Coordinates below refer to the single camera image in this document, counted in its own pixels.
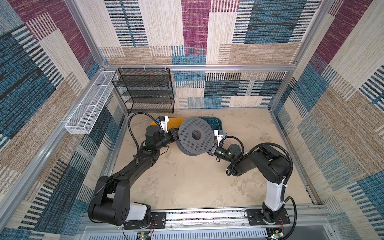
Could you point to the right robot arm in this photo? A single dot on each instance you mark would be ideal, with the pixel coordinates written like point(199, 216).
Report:
point(273, 162)

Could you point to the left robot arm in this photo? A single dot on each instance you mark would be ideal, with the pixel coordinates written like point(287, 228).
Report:
point(111, 200)

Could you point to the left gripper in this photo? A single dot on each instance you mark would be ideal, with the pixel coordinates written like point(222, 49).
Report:
point(173, 137)

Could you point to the teal plastic bin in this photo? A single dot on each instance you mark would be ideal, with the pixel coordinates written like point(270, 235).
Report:
point(214, 123)

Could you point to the black wire mesh shelf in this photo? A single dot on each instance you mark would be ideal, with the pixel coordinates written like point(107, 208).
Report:
point(145, 90)

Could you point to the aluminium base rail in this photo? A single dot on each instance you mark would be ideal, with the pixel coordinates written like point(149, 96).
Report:
point(313, 223)

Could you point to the dark grey perforated spool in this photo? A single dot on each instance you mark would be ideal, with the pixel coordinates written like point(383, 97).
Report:
point(195, 137)

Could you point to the yellow plastic bin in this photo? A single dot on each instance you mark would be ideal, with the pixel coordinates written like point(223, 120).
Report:
point(174, 122)

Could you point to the white wire mesh basket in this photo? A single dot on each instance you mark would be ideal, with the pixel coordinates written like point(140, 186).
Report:
point(87, 112)

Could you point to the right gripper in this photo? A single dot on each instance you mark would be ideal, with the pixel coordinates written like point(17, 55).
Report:
point(213, 150)

